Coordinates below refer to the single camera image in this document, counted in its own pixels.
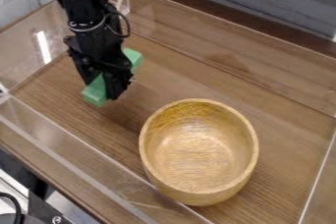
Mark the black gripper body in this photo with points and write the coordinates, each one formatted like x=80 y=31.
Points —
x=98 y=44

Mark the clear acrylic corner bracket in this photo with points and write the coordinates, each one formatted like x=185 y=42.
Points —
x=121 y=5

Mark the green rectangular block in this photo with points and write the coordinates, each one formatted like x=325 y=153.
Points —
x=94 y=91

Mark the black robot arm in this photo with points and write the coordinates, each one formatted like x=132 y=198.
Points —
x=92 y=14

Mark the clear acrylic tray wall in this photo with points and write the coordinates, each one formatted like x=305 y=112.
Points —
x=93 y=180

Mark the brown wooden bowl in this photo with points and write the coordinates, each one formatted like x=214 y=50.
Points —
x=198 y=151

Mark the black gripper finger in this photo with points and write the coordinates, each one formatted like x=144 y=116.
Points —
x=117 y=80
x=88 y=69

